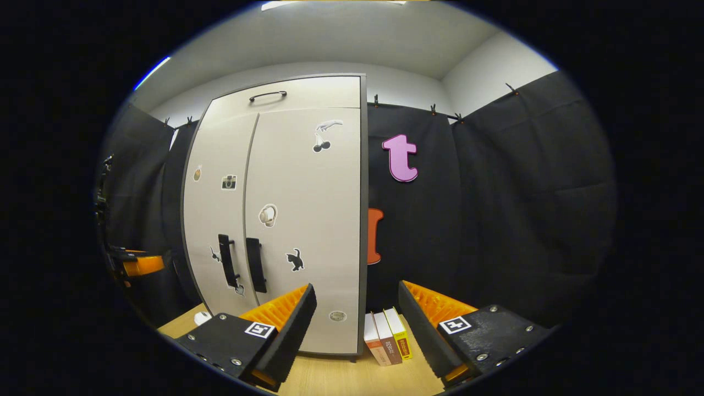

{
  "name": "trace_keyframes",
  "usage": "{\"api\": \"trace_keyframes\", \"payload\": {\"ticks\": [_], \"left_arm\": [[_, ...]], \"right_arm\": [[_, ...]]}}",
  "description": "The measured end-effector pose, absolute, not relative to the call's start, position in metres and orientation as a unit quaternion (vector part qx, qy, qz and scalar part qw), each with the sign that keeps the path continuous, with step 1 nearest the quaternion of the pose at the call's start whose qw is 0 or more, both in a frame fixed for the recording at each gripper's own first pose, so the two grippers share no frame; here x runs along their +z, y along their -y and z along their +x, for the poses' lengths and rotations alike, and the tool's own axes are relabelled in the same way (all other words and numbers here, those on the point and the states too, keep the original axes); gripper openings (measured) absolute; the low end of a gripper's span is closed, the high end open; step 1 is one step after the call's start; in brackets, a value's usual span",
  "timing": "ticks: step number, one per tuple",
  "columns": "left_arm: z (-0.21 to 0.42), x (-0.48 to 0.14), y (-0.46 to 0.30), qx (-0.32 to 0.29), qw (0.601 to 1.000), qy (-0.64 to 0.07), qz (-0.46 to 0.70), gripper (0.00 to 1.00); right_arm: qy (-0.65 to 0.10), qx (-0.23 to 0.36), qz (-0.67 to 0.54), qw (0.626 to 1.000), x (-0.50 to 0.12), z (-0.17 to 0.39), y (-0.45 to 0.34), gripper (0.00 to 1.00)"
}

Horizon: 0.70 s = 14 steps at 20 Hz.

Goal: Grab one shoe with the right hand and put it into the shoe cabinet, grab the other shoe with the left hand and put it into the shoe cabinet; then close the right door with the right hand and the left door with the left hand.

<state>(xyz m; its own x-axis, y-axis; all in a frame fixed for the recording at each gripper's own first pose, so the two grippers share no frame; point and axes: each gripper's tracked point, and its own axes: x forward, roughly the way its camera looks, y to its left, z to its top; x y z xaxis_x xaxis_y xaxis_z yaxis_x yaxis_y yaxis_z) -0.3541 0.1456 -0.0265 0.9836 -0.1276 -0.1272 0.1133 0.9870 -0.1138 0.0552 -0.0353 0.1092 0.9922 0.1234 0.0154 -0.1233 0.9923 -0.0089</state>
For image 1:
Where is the brown book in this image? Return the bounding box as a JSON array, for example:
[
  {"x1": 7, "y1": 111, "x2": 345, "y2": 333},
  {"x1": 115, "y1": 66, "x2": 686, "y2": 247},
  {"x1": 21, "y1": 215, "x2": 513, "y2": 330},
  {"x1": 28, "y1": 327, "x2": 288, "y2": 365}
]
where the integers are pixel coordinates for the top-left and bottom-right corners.
[{"x1": 373, "y1": 311, "x2": 403, "y2": 365}]

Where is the white book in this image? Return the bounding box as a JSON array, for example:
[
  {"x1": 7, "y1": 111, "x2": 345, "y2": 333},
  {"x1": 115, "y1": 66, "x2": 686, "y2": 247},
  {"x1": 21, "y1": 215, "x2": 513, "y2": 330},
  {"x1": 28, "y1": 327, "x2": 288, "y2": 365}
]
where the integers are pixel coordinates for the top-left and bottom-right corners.
[{"x1": 363, "y1": 312, "x2": 392, "y2": 366}]

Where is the white phone-sticker cabinet door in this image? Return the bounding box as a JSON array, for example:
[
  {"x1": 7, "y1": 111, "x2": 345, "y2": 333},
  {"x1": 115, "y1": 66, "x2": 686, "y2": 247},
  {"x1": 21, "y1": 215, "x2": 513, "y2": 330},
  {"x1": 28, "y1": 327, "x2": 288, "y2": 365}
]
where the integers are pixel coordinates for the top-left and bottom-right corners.
[{"x1": 183, "y1": 113, "x2": 259, "y2": 317}]

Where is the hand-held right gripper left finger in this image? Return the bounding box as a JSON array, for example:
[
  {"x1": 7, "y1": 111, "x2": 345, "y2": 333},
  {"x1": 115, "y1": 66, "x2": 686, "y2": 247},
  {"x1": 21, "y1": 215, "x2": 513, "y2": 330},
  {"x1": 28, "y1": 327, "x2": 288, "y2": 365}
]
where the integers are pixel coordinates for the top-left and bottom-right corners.
[{"x1": 172, "y1": 283, "x2": 318, "y2": 392}]

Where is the white cabinet drawer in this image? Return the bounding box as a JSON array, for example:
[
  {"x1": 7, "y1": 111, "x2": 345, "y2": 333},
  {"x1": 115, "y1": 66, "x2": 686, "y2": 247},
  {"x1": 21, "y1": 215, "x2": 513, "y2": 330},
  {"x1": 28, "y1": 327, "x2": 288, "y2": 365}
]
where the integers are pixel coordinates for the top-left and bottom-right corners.
[{"x1": 209, "y1": 76, "x2": 362, "y2": 115}]

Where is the ceiling light panel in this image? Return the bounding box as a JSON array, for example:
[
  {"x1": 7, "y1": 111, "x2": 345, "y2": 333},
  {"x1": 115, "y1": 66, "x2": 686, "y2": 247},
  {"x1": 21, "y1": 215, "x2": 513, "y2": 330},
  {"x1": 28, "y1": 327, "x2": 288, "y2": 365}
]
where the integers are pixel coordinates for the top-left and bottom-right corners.
[
  {"x1": 134, "y1": 57, "x2": 171, "y2": 91},
  {"x1": 261, "y1": 1, "x2": 408, "y2": 12}
]

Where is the black backdrop cloth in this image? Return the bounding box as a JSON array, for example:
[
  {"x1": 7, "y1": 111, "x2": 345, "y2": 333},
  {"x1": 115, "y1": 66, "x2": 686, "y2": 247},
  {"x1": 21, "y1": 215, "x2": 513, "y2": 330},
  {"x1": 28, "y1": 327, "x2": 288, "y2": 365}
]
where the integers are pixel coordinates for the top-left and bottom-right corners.
[{"x1": 96, "y1": 70, "x2": 619, "y2": 331}]

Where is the white headphones-sticker cabinet door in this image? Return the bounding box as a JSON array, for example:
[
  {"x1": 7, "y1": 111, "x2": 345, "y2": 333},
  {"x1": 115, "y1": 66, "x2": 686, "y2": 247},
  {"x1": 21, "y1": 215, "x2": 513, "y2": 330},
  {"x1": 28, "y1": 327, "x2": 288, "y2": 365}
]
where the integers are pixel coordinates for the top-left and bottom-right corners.
[{"x1": 244, "y1": 107, "x2": 362, "y2": 355}]

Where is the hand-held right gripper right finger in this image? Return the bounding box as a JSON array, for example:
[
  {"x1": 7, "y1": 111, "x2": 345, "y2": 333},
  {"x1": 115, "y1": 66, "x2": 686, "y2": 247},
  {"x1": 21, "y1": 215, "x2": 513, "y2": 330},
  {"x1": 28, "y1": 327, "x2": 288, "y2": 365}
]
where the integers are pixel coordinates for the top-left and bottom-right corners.
[{"x1": 398, "y1": 280, "x2": 552, "y2": 388}]

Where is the white shoe cabinet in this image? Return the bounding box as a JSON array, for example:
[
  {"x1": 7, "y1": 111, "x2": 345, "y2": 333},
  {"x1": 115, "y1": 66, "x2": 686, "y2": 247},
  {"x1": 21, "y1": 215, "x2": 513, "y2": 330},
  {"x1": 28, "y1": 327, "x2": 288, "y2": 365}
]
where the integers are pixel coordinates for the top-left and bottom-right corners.
[{"x1": 180, "y1": 73, "x2": 369, "y2": 361}]

